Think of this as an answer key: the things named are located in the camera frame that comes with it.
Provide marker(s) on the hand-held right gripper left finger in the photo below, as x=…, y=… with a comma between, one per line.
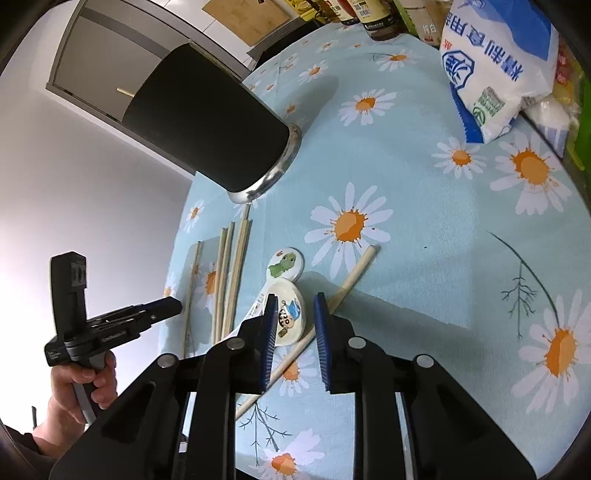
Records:
x=270, y=334

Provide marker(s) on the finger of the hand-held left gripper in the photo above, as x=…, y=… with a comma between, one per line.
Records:
x=159, y=308

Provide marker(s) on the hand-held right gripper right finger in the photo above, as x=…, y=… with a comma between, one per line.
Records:
x=323, y=344

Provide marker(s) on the white spoon cartoon boy print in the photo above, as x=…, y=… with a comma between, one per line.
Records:
x=293, y=318

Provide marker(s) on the wooden chopstick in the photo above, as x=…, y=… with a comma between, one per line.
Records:
x=219, y=286
x=240, y=277
x=227, y=286
x=234, y=277
x=358, y=272

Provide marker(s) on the white spoon green dinosaur print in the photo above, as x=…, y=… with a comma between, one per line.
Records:
x=284, y=264

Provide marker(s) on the black utensil holder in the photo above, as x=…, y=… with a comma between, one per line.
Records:
x=203, y=120

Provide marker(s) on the person's left forearm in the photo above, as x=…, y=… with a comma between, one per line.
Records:
x=41, y=436

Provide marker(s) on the blue daisy tablecloth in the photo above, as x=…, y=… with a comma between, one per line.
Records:
x=415, y=207

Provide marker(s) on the wooden cutting board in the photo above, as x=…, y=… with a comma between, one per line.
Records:
x=244, y=18

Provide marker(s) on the clear bag of white granules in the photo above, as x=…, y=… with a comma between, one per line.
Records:
x=549, y=117

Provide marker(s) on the yellow oil bottle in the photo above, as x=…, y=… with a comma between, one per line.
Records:
x=302, y=7

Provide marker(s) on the white and blue salt bag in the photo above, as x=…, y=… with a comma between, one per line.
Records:
x=494, y=60

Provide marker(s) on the soy sauce bottle red label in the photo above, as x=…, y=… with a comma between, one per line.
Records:
x=345, y=10

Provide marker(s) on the green seasoning packet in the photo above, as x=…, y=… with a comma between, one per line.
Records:
x=408, y=21

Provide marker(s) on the yellow packet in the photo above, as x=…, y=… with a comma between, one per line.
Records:
x=570, y=92

